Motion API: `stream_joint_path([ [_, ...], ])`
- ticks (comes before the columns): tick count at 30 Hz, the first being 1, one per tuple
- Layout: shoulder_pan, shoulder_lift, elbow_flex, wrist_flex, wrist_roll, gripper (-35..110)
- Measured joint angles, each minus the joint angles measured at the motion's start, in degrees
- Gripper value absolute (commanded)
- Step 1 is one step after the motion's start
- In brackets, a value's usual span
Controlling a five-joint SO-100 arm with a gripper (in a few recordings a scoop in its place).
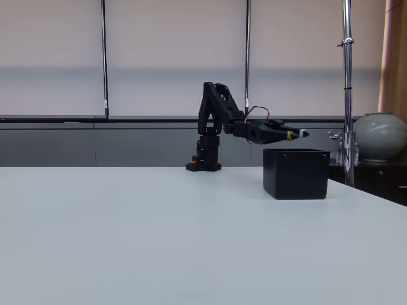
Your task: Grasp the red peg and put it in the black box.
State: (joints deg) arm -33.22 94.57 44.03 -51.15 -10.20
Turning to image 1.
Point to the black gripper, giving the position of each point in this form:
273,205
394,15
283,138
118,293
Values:
269,131

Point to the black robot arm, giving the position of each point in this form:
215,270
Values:
219,105

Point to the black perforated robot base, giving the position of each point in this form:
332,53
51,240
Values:
203,166

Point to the black open plastic box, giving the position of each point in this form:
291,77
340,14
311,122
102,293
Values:
295,174

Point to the small metal spring clamp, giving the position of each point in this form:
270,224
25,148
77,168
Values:
334,135

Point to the clear water bottle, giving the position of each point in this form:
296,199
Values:
356,154
340,154

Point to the chrome vertical pole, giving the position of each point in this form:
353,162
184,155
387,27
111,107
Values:
348,95

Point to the white roller blind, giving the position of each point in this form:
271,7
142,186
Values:
51,57
295,57
176,57

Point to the grey round ceramic vase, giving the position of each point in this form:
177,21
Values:
378,136

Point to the black window mullion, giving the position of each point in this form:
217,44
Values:
247,57
104,57

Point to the dark wooden cabinet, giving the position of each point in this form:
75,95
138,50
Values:
381,181

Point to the orange table clamp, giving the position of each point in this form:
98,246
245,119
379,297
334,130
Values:
192,159

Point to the metal clamp on pole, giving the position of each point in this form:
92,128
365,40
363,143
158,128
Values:
346,42

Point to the dark window sill ledge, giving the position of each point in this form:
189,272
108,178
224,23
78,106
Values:
95,119

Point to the brown wooden wall panel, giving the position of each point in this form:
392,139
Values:
394,57

